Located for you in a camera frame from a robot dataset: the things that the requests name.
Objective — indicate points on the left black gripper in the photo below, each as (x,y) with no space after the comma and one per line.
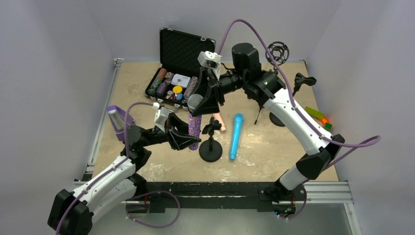
(170,129)

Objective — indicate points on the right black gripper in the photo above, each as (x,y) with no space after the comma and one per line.
(217,89)

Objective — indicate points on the purple glitter microphone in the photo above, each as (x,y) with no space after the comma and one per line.
(194,125)

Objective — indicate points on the pink microphone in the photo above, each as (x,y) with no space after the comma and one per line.
(218,117)

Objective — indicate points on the black round-base clip stand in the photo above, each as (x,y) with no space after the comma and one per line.
(211,150)

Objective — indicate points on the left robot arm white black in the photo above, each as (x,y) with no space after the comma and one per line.
(74,212)

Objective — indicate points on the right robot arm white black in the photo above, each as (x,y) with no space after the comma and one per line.
(268,90)

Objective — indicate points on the white card deck box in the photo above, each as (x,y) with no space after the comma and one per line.
(180,80)

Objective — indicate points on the yellow dealer chip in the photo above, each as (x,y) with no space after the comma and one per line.
(177,89)

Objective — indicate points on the black poker chip case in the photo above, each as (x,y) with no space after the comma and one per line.
(178,55)

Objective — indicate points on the blue microphone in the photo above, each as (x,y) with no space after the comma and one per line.
(237,126)

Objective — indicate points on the purple metronome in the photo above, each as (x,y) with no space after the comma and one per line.
(118,120)

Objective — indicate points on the green lego brick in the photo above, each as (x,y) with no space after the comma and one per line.
(314,113)

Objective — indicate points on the orange toy piece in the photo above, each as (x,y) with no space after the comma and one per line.
(324,121)

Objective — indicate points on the small green block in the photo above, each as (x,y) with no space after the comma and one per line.
(328,126)

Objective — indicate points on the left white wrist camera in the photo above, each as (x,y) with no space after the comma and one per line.
(161,115)

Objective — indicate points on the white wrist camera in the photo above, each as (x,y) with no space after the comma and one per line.
(210,60)
(161,115)

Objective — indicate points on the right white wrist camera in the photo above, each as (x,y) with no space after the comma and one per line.
(210,60)

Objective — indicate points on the black tripod shock-mount stand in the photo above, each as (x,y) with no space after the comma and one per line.
(280,54)

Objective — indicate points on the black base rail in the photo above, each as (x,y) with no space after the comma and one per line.
(259,196)

